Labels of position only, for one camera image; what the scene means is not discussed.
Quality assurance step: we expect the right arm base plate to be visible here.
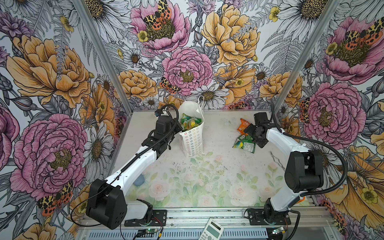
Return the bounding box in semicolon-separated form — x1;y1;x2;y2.
244;208;292;226

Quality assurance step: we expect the orange red snack packet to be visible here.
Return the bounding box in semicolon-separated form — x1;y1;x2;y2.
237;118;250;135

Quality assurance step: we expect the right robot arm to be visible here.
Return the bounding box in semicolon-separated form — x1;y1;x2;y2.
244;112;324;224

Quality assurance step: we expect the white calculator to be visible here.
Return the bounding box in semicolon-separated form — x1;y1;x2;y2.
198;218;224;240

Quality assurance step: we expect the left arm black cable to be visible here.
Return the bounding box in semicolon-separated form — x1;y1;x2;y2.
68;104;180;227

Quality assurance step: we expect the metal wire clip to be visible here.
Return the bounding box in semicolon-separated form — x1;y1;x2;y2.
270;151;286;172

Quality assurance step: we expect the green circuit board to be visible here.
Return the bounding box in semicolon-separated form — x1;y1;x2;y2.
135;229;164;238

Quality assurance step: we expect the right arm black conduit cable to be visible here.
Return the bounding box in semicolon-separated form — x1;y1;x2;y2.
269;100;348;197

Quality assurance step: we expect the orange bottle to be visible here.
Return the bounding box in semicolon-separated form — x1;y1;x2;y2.
297;197;306;204

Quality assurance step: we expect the white paper bag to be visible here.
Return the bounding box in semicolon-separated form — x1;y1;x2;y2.
179;96;205;157

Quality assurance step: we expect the aluminium front rail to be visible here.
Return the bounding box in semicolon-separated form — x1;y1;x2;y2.
164;206;337;230

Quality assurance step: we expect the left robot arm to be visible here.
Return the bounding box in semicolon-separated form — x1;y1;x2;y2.
86;105;182;230

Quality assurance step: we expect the yellow green snack packet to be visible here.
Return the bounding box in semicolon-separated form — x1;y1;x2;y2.
181;114;196;131

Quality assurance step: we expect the blue grey oval case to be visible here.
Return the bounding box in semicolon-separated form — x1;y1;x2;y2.
133;174;145;187

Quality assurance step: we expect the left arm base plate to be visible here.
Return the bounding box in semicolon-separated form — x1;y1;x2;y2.
124;209;168;227

